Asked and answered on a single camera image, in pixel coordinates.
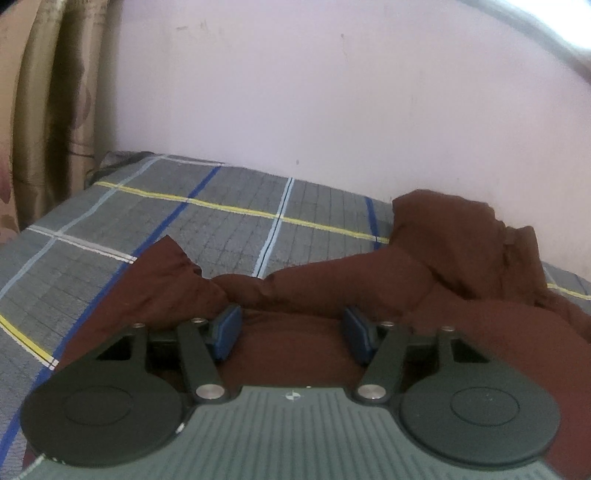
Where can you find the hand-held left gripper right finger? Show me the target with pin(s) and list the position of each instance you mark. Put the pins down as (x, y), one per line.
(356, 334)

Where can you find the window frame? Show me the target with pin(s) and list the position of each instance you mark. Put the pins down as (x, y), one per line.
(545, 41)

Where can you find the grey plaid bed sheet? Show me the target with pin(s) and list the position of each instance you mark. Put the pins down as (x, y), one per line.
(207, 240)

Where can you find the beige patterned curtain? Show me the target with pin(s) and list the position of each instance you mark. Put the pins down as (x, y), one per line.
(51, 115)

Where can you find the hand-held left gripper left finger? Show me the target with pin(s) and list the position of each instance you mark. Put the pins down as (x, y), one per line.
(227, 330)

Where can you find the dark cloth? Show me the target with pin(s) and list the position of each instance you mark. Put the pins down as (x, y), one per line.
(113, 160)

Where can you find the brown puffer jacket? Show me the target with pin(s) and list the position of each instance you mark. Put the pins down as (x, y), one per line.
(300, 295)

